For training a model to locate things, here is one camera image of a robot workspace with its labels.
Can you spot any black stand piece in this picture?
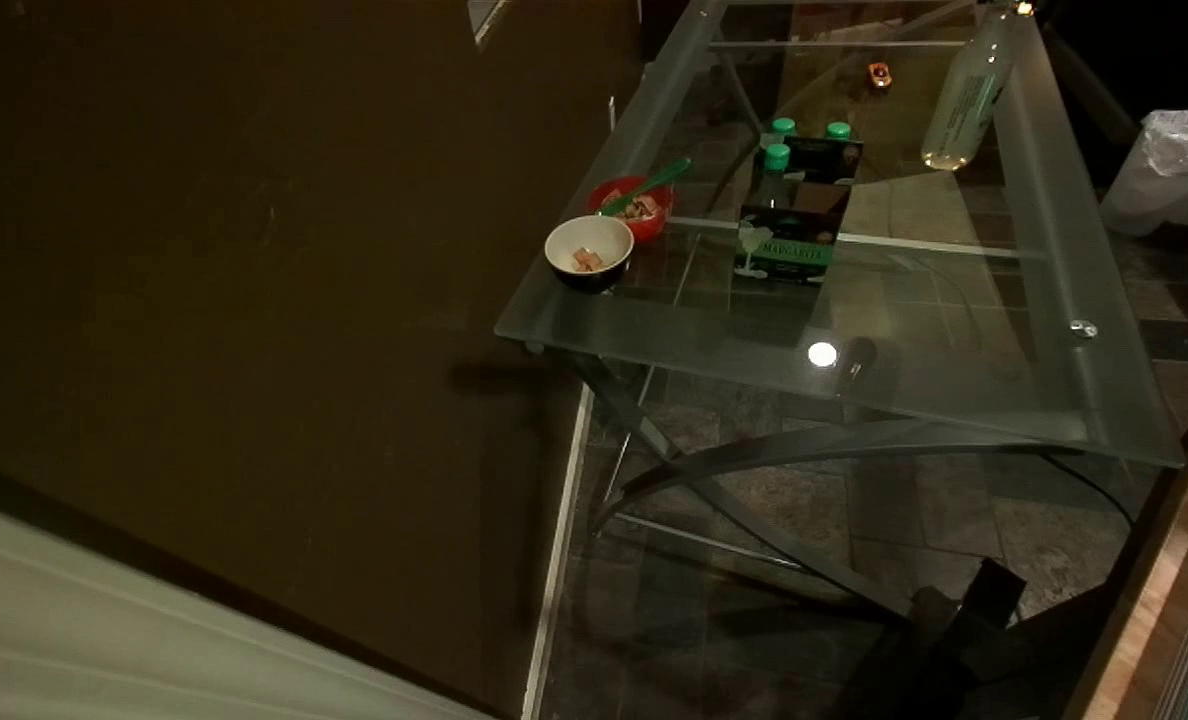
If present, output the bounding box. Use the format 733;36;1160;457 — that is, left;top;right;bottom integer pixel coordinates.
870;558;1037;720

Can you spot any green spoon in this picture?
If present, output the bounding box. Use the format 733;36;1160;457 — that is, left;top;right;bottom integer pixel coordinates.
600;157;701;216

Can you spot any red bowl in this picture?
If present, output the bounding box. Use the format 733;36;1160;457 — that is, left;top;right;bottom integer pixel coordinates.
590;174;680;251

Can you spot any wooden framed panel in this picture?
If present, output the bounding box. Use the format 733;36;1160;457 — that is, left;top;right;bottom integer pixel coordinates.
1078;393;1188;720

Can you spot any white bowl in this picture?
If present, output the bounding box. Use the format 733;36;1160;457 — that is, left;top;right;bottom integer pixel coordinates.
541;213;640;285

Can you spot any glass desk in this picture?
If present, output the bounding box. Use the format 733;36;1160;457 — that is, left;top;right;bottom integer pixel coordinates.
578;34;1157;633

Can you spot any white panel door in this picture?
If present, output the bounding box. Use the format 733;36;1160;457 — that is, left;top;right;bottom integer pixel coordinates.
0;490;494;720

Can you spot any black and green box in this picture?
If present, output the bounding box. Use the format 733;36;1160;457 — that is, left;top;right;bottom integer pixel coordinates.
727;120;871;289

